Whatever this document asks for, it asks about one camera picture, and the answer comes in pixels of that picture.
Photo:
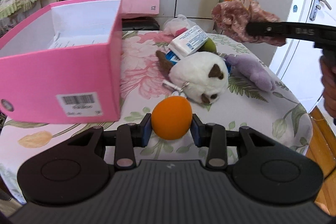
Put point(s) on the green soft ball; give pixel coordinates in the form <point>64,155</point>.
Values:
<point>208,46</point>

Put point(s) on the silver door handle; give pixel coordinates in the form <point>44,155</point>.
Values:
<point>316,7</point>

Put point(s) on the pink floral fabric pouch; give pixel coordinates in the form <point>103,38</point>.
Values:
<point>232,17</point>

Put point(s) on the blue white tissue pack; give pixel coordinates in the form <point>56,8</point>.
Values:
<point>172,57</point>

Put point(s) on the white brown cat plush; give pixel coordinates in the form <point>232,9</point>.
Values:
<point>202,76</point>

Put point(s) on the white door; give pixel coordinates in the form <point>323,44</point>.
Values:
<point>297,63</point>

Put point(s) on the white plastic bag bundle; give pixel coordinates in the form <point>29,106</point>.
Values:
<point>178,25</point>

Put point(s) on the orange soft ball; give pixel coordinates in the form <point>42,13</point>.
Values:
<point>171,118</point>

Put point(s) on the right hand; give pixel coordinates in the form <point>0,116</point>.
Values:
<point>329,92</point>

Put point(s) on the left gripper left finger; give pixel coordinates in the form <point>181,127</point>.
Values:
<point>128,136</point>

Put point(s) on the black suitcase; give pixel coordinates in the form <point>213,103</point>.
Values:
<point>144,23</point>

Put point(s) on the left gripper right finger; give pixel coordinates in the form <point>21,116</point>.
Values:
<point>212,136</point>

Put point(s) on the purple plush toy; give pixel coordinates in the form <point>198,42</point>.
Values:
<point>249,67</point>

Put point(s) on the floral tablecloth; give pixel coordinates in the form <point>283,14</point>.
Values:
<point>277,114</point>

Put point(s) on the pink cardboard shoe box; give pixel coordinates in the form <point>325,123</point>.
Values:
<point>62,64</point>

